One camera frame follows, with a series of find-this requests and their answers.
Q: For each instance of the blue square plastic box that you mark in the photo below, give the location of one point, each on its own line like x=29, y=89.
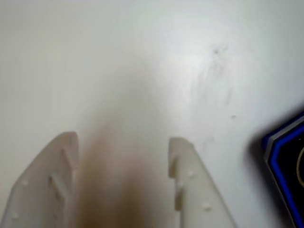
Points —
x=281, y=164

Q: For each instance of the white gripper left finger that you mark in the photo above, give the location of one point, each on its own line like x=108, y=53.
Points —
x=42, y=190

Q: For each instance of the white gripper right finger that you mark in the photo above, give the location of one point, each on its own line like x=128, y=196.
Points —
x=197, y=194

